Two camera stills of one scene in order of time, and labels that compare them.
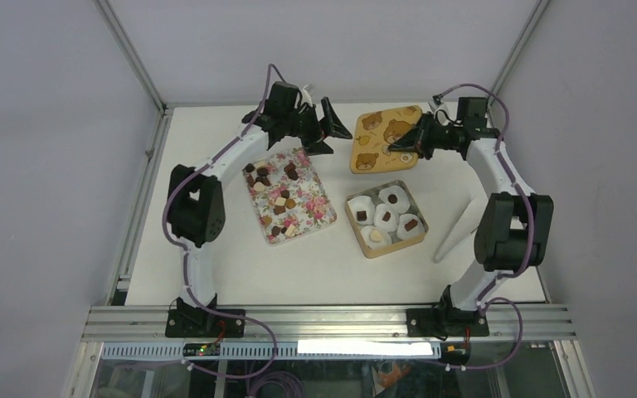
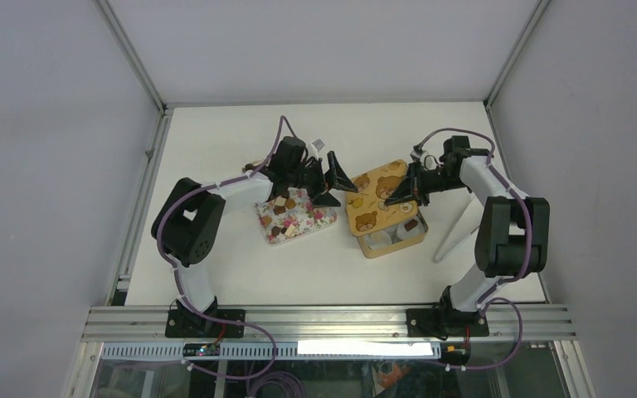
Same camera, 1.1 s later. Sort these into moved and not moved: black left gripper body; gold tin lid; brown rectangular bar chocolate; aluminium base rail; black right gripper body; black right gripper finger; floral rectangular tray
Moved: gold tin lid; black right gripper body; black left gripper body; black right gripper finger
Not moved: aluminium base rail; brown rectangular bar chocolate; floral rectangular tray
